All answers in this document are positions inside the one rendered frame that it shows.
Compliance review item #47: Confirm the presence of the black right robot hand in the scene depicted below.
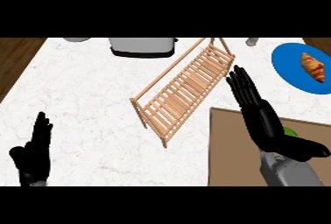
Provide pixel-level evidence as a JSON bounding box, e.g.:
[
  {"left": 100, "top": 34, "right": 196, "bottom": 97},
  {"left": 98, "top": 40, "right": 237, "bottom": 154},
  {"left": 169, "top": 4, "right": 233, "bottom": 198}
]
[{"left": 225, "top": 64, "right": 331, "bottom": 163}]

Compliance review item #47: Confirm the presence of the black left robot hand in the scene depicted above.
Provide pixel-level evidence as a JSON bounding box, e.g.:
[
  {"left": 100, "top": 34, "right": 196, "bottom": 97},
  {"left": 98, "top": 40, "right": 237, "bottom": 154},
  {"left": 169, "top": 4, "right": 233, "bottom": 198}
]
[{"left": 8, "top": 111, "right": 55, "bottom": 187}]

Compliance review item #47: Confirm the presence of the green lemon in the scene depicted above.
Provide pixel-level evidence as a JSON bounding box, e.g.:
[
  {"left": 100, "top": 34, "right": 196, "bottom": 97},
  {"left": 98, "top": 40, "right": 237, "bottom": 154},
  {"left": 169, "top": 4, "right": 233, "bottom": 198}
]
[{"left": 283, "top": 126, "right": 299, "bottom": 137}]

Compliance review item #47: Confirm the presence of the brown tray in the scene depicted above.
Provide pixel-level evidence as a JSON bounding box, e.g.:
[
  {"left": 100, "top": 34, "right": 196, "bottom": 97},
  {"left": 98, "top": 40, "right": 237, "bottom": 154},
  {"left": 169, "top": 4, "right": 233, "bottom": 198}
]
[{"left": 209, "top": 107, "right": 331, "bottom": 187}]

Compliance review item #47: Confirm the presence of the wooden slatted tiered shelf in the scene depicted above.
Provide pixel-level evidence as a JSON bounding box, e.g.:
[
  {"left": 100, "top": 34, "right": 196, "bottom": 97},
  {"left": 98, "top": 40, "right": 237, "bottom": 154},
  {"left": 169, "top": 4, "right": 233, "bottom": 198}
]
[{"left": 129, "top": 38, "right": 237, "bottom": 150}]

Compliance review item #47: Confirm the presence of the blue plate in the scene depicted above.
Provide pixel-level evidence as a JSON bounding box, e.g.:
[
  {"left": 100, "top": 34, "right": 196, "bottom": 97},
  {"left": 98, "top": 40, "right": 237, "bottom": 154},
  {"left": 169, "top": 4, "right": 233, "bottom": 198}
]
[{"left": 271, "top": 42, "right": 331, "bottom": 95}]

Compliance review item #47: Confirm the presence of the brown croissant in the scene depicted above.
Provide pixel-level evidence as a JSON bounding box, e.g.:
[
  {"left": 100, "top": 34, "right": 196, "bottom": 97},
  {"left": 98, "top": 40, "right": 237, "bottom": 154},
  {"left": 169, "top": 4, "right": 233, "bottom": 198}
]
[{"left": 299, "top": 52, "right": 327, "bottom": 84}]

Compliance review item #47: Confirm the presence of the grey toaster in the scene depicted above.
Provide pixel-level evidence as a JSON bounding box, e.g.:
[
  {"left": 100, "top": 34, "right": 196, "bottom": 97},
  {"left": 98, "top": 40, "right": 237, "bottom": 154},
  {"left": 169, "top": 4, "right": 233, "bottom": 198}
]
[{"left": 108, "top": 38, "right": 181, "bottom": 59}]

